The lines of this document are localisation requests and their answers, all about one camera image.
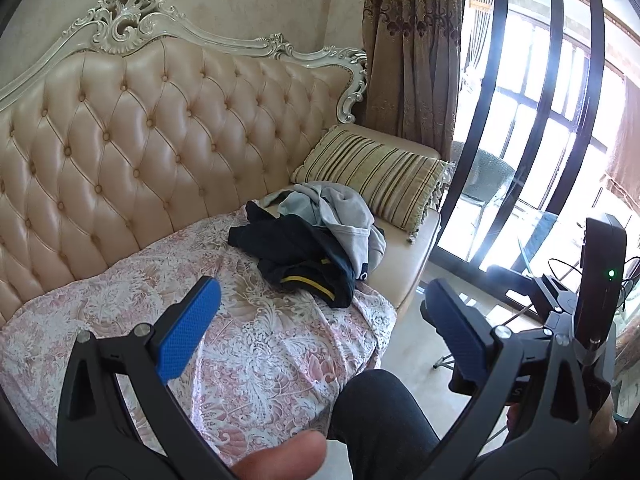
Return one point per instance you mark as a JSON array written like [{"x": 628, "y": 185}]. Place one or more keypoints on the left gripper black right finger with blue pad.
[{"x": 533, "y": 394}]

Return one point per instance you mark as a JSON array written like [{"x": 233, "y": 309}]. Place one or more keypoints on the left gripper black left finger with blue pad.
[{"x": 117, "y": 417}]

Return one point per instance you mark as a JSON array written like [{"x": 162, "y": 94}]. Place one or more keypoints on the grey knit sweater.
[{"x": 343, "y": 212}]

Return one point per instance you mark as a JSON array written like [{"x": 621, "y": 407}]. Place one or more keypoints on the person's thumb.
[{"x": 296, "y": 459}]

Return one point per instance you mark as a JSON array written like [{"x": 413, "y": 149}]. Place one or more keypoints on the pink floral sofa cover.
[{"x": 271, "y": 364}]

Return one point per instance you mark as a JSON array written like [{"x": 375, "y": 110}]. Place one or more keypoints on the green wicker balcony chair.
[{"x": 488, "y": 175}]

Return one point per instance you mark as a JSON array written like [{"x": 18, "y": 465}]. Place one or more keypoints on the striped green beige pillow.
[{"x": 399, "y": 186}]

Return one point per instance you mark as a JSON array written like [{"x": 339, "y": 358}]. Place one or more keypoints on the dark navy garment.
[{"x": 293, "y": 254}]

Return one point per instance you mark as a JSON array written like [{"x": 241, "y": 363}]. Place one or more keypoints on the beige tufted leather sofa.
[{"x": 136, "y": 124}]

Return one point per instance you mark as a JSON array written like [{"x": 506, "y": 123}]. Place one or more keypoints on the brown patterned curtain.
[{"x": 413, "y": 52}]

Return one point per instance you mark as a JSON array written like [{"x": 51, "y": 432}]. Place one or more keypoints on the black window frame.
[{"x": 552, "y": 88}]

